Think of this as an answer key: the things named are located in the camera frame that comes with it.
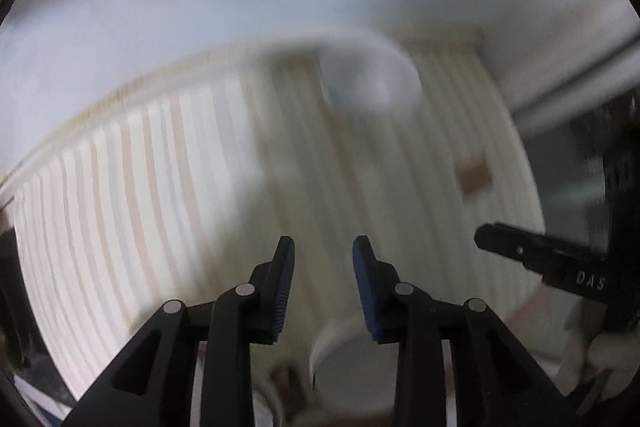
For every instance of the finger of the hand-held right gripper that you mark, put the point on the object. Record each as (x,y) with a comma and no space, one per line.
(545,257)

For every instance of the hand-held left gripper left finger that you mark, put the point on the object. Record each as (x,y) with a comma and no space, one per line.
(282,289)

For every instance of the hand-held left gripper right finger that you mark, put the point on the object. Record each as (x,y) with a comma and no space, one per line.
(365,289)

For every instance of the white bowl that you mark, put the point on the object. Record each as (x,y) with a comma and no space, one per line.
(370,82)
(350,372)

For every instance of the person's right hand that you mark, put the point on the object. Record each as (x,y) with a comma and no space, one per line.
(600,357)

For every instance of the small brown coaster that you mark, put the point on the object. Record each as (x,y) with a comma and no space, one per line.
(473,175)

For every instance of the striped cat print tablecloth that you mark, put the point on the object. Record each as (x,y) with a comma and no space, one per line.
(150,207)

